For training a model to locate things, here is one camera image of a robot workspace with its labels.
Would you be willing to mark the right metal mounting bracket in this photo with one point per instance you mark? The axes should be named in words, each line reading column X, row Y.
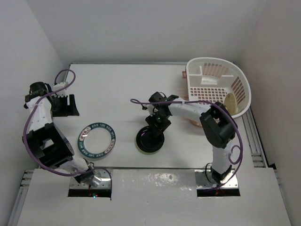
column 206, row 182

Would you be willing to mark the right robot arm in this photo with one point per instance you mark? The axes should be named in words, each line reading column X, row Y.
column 215, row 120

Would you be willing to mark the beige plate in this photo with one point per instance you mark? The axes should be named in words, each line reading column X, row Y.
column 148, row 153
column 230, row 103

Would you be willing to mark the metal mounting bracket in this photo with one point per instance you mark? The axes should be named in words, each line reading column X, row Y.
column 206, row 182
column 102, row 180

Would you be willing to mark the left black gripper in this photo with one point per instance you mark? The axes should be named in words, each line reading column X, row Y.
column 71, row 110

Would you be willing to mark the left metal mounting bracket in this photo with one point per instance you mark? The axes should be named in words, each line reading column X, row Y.
column 102, row 180

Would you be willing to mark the dark rimmed plate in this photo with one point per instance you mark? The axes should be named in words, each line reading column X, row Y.
column 96, row 140

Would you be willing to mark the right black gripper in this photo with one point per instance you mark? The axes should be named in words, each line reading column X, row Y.
column 157, row 126

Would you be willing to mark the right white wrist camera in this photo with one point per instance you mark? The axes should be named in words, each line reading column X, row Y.
column 150, row 108

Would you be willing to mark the brown plate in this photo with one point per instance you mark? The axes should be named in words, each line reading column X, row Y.
column 147, row 141

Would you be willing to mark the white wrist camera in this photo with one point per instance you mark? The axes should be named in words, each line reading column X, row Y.
column 60, row 89
column 150, row 108

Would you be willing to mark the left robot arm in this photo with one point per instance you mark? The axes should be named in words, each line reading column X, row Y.
column 45, row 141

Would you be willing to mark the white pink dish rack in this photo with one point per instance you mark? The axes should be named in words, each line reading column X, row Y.
column 211, row 79

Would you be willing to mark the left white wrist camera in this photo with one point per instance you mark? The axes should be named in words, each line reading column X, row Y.
column 60, row 89

